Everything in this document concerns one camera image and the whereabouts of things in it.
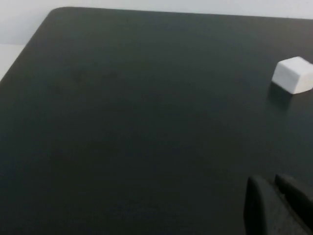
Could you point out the white cube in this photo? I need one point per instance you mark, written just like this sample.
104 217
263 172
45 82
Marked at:
291 74

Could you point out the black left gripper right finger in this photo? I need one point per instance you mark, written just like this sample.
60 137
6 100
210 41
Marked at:
297 200

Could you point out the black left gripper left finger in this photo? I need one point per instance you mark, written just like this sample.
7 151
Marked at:
259 208

